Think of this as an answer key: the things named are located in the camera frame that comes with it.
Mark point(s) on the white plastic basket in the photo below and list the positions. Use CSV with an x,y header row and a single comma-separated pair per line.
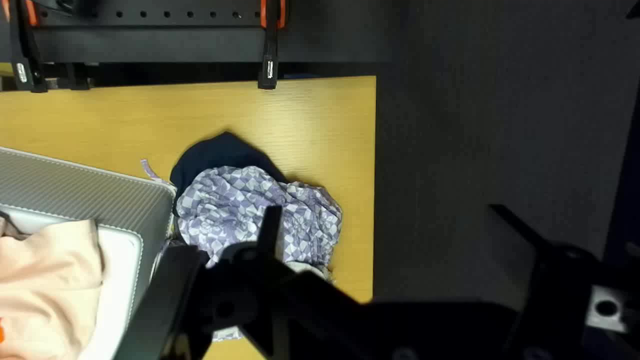
x,y
131,219

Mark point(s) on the pale pink printed shirt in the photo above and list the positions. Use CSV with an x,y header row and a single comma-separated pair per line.
x,y
50,285

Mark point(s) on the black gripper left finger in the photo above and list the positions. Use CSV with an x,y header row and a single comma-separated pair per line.
x,y
187,301

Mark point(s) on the black perforated mounting rail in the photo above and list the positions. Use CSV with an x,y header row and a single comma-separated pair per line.
x,y
208,30

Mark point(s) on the dark navy cloth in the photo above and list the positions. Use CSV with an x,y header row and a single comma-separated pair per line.
x,y
219,151

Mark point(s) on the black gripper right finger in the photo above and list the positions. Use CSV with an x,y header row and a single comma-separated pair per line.
x,y
576,307

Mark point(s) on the black orange clamp left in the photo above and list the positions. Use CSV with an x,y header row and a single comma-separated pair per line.
x,y
23,16

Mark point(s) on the black orange clamp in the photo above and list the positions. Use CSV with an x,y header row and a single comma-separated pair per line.
x,y
273,19
23,16

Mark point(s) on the purple patterned cloth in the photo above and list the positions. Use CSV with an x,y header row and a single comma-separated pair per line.
x,y
226,205

